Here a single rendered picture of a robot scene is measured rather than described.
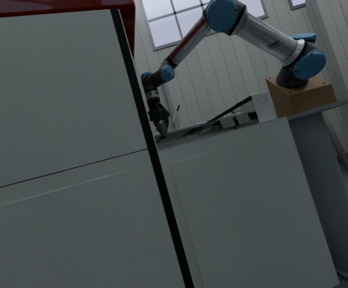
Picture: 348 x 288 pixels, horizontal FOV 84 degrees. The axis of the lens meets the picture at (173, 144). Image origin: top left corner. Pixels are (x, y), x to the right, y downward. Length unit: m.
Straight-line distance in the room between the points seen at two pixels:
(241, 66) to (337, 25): 1.44
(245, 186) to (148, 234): 0.46
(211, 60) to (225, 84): 0.46
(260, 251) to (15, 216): 0.80
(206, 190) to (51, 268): 0.51
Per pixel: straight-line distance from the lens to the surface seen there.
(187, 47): 1.11
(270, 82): 1.25
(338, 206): 1.25
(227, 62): 3.47
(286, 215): 0.96
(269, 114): 1.02
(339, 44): 4.00
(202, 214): 0.77
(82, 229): 0.53
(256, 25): 0.94
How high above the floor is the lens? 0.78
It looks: 4 degrees up
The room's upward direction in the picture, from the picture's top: 16 degrees counter-clockwise
